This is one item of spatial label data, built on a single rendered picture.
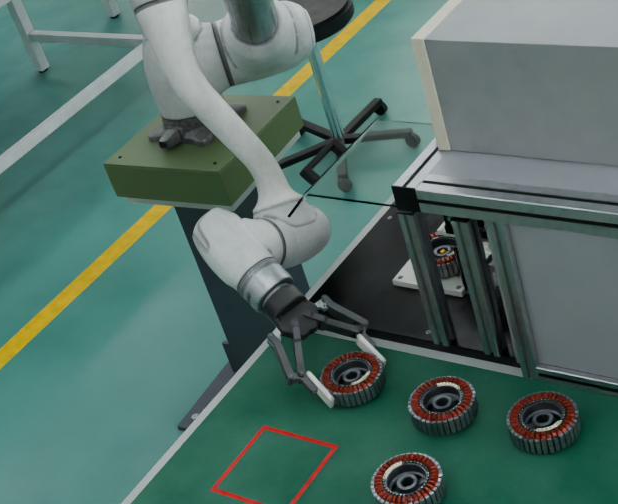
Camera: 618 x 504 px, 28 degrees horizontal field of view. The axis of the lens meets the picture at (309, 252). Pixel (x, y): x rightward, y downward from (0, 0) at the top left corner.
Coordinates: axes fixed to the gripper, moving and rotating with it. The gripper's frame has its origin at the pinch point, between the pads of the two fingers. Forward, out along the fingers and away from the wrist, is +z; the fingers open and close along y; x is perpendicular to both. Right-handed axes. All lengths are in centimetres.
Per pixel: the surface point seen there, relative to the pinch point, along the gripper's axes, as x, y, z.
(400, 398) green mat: 2.6, -2.7, 9.1
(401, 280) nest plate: -5.1, -22.7, -11.0
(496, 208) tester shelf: 40.6, -19.4, 5.7
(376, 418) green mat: 2.8, 3.0, 9.4
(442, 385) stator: 9.1, -7.1, 13.6
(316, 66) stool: -124, -117, -135
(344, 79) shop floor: -178, -154, -156
